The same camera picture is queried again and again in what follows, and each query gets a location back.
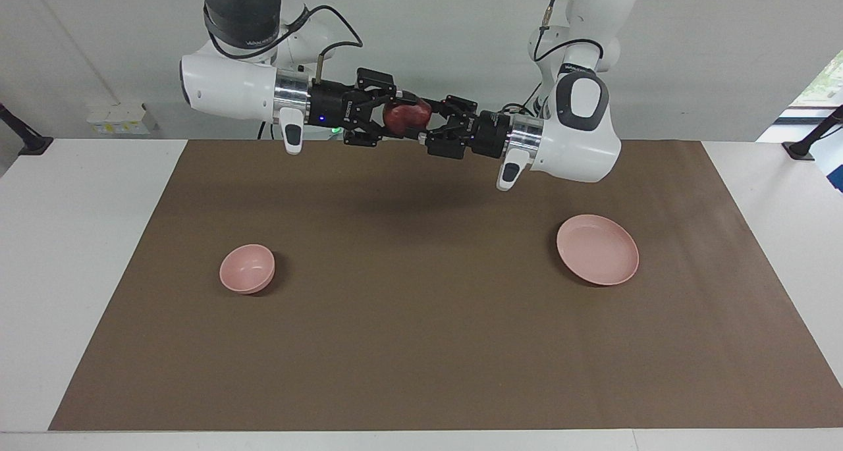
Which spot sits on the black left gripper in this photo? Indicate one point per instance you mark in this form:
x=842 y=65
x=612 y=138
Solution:
x=492 y=135

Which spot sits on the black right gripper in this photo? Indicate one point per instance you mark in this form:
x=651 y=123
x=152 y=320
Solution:
x=332 y=108

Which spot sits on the dark red apple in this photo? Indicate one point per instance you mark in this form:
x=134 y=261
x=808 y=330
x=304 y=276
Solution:
x=408 y=118

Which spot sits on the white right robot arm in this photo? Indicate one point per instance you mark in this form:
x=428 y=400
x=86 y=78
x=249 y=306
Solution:
x=224 y=89

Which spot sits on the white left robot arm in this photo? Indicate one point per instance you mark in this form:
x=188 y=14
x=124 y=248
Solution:
x=579 y=148

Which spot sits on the pink plate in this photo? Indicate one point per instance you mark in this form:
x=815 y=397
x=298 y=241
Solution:
x=596 y=250

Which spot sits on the pink bowl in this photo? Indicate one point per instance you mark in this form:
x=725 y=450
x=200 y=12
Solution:
x=247 y=266

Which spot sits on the brown table mat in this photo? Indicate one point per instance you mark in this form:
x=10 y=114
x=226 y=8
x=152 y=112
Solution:
x=421 y=339

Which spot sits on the black stand clamp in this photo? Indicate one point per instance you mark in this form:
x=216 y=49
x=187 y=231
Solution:
x=807 y=147
x=29 y=141

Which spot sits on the white wall socket box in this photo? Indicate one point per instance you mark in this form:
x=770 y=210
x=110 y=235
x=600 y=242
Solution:
x=122 y=118

